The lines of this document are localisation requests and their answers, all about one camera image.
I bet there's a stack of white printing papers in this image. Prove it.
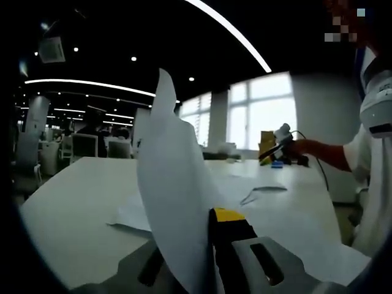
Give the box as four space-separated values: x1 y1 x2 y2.
106 171 289 233

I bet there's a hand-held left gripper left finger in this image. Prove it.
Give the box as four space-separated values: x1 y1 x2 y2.
69 235 192 294

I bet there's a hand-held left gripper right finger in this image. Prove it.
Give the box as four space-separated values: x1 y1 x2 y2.
208 207 323 294

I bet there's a white printing paper sheet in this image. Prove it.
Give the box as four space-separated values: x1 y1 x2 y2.
136 67 226 294

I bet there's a white mesh office chair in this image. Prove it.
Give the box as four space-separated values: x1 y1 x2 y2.
107 139 133 160
69 132 99 159

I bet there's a ceiling air vent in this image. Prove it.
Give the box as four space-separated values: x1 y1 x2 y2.
37 35 67 64

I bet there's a white table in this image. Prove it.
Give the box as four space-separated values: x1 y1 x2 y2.
18 156 374 291

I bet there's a brown cardboard box stack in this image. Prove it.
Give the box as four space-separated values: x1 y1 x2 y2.
259 130 276 160

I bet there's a person's right hand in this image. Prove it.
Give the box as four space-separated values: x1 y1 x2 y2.
284 138 310 160

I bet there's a white grey chest device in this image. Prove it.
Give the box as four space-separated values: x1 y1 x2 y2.
358 56 392 139

